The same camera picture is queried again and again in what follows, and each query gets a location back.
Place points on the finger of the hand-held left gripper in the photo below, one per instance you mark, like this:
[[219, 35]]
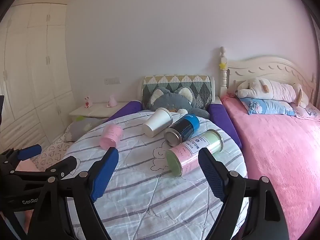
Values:
[[30, 152], [65, 165]]

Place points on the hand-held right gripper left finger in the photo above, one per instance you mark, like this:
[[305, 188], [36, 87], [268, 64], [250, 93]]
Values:
[[104, 173]]

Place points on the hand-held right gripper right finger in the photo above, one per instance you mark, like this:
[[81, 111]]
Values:
[[212, 175]]

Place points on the pink and green canister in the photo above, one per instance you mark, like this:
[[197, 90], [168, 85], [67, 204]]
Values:
[[193, 152]]

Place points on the pink cup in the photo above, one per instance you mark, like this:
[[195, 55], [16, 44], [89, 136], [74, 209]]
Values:
[[110, 136]]

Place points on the white paper cup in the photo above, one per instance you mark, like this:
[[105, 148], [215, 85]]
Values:
[[157, 123]]

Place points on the pink cloth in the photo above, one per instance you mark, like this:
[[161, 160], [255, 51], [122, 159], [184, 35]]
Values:
[[26, 165]]

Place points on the heart print bed sheet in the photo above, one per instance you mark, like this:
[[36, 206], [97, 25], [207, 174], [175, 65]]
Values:
[[53, 152]]

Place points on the grey star cushion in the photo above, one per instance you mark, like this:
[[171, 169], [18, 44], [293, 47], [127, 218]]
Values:
[[82, 128]]

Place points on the blue and black can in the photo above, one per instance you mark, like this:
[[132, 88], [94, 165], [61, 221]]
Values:
[[182, 128]]

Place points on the purple bed bumper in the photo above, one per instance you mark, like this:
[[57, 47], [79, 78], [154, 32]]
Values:
[[223, 120], [125, 111]]

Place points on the cream nightstand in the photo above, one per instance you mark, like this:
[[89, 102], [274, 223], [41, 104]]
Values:
[[95, 111]]

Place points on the pink fleece blanket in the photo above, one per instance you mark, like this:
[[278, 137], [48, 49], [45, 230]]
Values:
[[275, 155]]

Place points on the small white red figurine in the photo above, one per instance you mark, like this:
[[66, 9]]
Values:
[[87, 103]]

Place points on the cream wardrobe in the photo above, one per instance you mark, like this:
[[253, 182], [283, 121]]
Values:
[[32, 80]]

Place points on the small pink toy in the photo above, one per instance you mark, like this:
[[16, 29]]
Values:
[[112, 101]]

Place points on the grey plush cat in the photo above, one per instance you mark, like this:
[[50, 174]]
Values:
[[172, 101]]

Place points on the blue printed pillow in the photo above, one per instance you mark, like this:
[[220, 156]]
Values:
[[267, 107]]

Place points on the diamond quilted headboard cushion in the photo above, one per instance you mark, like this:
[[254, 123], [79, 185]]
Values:
[[175, 81]]

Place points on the white plush toy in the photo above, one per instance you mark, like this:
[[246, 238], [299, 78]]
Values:
[[275, 91]]

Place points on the yellow star decoration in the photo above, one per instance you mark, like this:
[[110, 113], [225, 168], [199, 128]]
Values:
[[222, 66]]

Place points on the pink printed pillow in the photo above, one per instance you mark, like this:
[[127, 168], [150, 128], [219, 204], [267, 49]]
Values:
[[308, 112]]

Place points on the cream carved wooden headboard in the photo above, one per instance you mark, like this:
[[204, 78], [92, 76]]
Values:
[[270, 67]]

